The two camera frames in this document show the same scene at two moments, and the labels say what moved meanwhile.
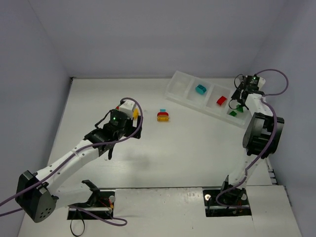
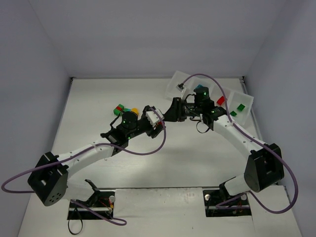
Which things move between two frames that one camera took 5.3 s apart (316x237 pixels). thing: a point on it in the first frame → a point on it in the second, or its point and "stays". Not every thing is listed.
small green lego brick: [233, 113] stays
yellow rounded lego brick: [136, 113] stays
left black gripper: [138, 127] → [153, 128]
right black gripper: [239, 98] → [178, 110]
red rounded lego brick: [221, 100] stays
